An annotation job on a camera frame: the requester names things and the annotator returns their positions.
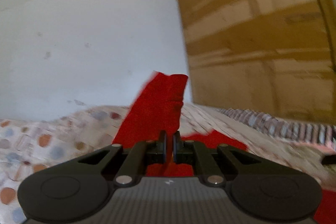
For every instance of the brown wooden wardrobe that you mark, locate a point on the brown wooden wardrobe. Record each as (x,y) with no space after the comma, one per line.
(249,43)

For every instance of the red knit garment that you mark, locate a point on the red knit garment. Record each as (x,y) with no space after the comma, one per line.
(157,108)

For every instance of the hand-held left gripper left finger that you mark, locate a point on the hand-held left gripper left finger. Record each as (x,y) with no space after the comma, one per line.
(163,148)

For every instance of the dotted patterned bed sheet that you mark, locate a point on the dotted patterned bed sheet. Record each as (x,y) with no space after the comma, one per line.
(39,140)

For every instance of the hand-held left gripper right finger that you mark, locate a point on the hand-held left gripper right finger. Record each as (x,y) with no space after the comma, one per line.
(176,149)

